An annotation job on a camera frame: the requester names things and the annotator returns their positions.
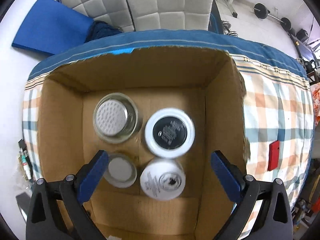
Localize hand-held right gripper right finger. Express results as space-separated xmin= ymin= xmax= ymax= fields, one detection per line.
xmin=211 ymin=150 xmax=293 ymax=240

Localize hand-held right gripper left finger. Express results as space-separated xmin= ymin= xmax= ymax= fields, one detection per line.
xmin=26 ymin=150 xmax=109 ymax=240

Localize black speaker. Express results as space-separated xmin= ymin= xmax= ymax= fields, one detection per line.
xmin=296 ymin=29 xmax=310 ymax=42

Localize small red box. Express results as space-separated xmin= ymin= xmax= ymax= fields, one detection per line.
xmin=267 ymin=140 xmax=281 ymax=172

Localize blue foam mat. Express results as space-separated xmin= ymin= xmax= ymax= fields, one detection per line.
xmin=11 ymin=0 xmax=94 ymax=55

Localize navy knitted cloth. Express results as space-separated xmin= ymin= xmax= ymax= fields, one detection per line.
xmin=85 ymin=20 xmax=123 ymax=43

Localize white round tin black lid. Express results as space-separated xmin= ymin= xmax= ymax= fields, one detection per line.
xmin=144 ymin=108 xmax=196 ymax=158

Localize white plastic jar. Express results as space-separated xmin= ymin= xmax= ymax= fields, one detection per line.
xmin=139 ymin=159 xmax=186 ymax=201

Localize short barbell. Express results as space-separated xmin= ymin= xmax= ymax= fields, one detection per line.
xmin=253 ymin=3 xmax=297 ymax=34

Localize small chrome dumbbells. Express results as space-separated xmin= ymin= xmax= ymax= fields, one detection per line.
xmin=221 ymin=20 xmax=239 ymax=37

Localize metal shaker cup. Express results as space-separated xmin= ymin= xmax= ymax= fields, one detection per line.
xmin=93 ymin=92 xmax=139 ymax=144

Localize metal candle tin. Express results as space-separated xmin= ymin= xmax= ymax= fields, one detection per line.
xmin=104 ymin=153 xmax=138 ymax=188

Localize white glue tube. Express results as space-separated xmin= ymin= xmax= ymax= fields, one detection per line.
xmin=19 ymin=150 xmax=33 ymax=180

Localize orange floral cloth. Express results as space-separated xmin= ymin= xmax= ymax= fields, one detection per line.
xmin=310 ymin=84 xmax=320 ymax=123

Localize cardboard box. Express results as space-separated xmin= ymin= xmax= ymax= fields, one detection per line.
xmin=36 ymin=48 xmax=252 ymax=240

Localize white cushioned chair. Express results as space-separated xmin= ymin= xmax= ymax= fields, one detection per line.
xmin=124 ymin=0 xmax=215 ymax=32
xmin=61 ymin=0 xmax=137 ymax=33

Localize plaid blanket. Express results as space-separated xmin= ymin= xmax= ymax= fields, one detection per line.
xmin=22 ymin=29 xmax=316 ymax=240

